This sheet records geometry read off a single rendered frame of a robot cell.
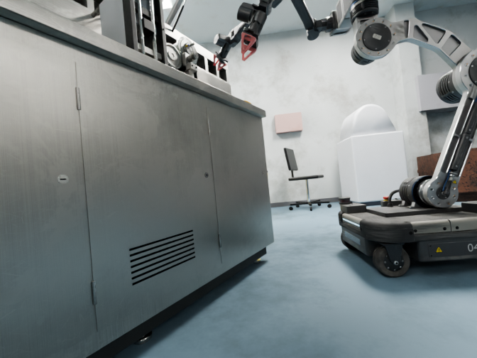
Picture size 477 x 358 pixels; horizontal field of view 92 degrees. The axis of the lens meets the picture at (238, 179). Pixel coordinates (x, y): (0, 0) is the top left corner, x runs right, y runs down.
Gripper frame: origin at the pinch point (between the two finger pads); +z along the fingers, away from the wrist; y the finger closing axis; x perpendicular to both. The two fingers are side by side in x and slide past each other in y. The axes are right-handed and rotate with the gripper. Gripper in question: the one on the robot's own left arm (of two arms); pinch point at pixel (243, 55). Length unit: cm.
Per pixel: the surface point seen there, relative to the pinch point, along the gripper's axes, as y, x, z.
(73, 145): 51, -15, 60
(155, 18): 8.4, -39.5, 3.1
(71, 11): -1, -88, 10
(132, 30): 20.3, -37.5, 16.5
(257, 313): 19, 48, 93
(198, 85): 14.1, -7.8, 24.4
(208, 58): -92, -53, -31
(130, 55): 39, -20, 31
